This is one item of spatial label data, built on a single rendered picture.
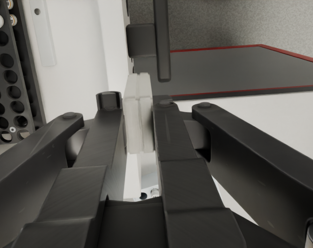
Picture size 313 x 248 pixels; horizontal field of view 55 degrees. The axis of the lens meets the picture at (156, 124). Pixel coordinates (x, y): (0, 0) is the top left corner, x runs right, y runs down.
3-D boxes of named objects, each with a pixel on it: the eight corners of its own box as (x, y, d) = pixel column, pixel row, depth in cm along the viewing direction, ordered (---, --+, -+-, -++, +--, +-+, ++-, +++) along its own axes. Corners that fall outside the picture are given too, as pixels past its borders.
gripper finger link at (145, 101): (137, 99, 15) (152, 98, 15) (138, 72, 21) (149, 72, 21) (141, 154, 16) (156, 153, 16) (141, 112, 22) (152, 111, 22)
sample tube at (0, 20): (19, 13, 28) (-4, 13, 24) (20, 27, 28) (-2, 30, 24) (5, 12, 28) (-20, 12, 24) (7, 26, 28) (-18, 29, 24)
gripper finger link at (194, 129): (154, 123, 13) (220, 119, 13) (150, 94, 18) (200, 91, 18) (156, 154, 14) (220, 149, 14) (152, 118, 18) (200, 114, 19)
